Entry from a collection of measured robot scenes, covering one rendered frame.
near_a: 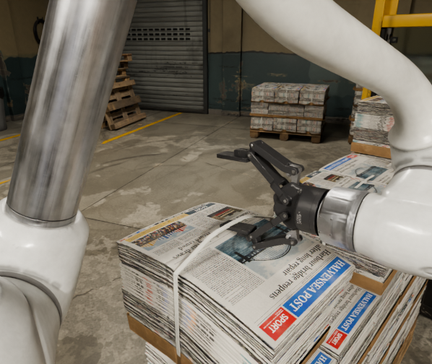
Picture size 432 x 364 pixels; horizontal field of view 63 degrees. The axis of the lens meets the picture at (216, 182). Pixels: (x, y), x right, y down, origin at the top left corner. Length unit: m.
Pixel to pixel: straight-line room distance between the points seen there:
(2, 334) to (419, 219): 0.48
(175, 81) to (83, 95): 7.95
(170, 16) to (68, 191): 7.97
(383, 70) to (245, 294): 0.38
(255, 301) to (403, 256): 0.23
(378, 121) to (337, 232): 1.15
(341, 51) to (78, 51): 0.31
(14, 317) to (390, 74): 0.51
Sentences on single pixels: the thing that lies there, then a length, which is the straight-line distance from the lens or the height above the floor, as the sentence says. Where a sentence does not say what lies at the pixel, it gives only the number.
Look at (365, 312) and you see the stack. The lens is 1.11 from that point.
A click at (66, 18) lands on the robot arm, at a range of 0.49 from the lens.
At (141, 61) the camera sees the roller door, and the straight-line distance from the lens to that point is 8.83.
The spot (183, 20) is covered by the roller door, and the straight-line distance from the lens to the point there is 8.30.
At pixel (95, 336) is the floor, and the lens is 2.24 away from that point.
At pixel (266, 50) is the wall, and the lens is 7.72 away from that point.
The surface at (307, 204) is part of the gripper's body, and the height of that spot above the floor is 1.29.
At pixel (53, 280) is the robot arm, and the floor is 1.20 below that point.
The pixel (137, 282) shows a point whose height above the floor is 1.06.
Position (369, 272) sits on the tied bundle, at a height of 0.89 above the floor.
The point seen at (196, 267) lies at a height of 1.14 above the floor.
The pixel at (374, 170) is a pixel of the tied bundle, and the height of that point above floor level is 1.06.
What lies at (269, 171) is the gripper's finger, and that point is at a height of 1.32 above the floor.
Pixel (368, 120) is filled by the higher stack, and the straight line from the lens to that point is 1.65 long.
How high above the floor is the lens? 1.52
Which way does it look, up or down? 22 degrees down
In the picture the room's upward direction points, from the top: straight up
